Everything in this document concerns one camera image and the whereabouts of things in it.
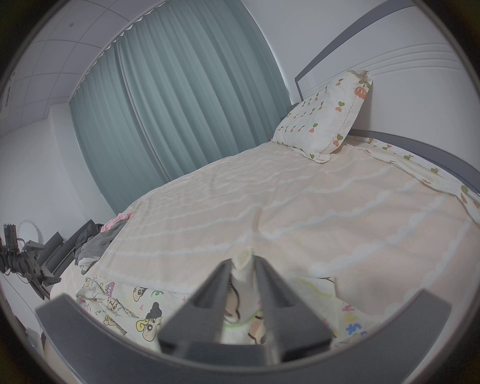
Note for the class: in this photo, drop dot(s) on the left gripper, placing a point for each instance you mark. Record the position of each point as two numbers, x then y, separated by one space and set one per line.
30 268

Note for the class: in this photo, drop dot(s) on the pink garment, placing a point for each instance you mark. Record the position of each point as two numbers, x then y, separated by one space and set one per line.
116 222

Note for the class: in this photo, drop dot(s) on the white printed pillow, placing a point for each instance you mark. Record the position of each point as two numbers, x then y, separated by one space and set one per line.
318 116

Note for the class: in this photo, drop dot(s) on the black garment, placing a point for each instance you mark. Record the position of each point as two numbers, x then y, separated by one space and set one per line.
90 230

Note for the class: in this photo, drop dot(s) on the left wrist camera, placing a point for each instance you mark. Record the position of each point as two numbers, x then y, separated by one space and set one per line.
33 245

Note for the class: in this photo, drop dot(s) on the white ceiling air vent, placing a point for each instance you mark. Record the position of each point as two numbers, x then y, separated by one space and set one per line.
10 95

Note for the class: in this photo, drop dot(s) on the white printed pyjama top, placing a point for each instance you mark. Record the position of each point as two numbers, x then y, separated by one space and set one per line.
142 300

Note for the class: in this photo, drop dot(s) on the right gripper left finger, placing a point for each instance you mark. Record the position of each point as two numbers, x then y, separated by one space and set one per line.
202 315

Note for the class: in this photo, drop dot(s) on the blue-green curtain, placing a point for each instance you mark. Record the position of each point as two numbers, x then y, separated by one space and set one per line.
168 93

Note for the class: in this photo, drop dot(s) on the bed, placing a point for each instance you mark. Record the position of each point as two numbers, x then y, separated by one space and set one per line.
300 206

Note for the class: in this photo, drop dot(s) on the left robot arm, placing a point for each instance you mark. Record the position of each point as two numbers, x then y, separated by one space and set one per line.
9 243

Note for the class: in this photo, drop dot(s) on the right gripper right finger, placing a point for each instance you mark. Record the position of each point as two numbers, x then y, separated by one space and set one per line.
292 322

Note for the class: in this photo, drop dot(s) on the grey garment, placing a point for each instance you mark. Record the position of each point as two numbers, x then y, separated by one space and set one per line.
97 245

